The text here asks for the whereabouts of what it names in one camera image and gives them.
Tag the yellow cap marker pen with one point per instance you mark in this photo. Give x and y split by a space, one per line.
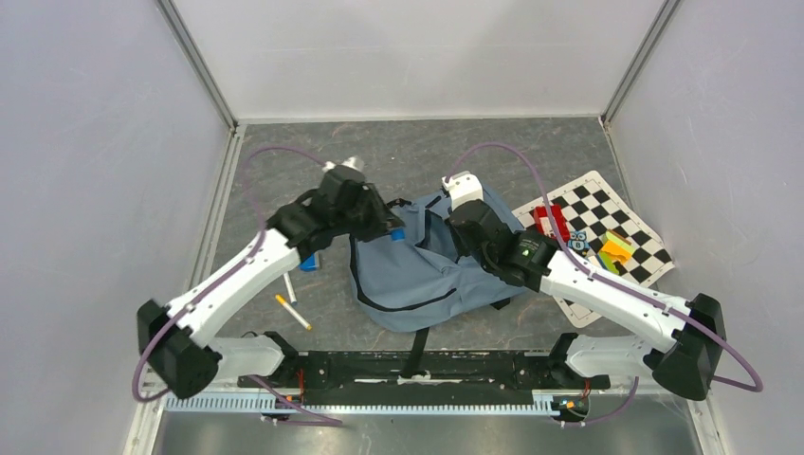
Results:
288 307

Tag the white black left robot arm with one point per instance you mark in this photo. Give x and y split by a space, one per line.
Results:
178 339

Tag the owl pattern eraser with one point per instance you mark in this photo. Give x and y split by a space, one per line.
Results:
578 242

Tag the red toy block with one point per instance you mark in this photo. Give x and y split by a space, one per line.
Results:
551 222

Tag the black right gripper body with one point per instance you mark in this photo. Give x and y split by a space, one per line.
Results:
485 261

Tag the slotted cable duct rail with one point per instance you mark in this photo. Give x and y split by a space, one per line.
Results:
261 401

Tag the black white checkered mat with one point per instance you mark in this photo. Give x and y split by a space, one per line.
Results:
590 203

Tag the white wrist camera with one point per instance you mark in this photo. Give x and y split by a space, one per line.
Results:
462 188
348 164

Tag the orange green toy blocks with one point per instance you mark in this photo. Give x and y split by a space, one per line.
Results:
615 252

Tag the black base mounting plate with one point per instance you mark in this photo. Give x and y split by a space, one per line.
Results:
375 378

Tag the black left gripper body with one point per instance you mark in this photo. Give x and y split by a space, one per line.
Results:
366 220

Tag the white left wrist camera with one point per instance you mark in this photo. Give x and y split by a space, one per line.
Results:
348 164

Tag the blue grey glue stick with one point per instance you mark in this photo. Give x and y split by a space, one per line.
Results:
398 235

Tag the blue fabric backpack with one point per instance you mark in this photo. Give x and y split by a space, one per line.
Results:
411 285

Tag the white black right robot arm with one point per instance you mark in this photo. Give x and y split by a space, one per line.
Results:
668 338

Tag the blue cap marker pen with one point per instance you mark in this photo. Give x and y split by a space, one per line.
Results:
290 289

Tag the blue pencil sharpener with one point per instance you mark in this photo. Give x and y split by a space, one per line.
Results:
311 264

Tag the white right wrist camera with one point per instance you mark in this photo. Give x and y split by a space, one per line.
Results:
462 188

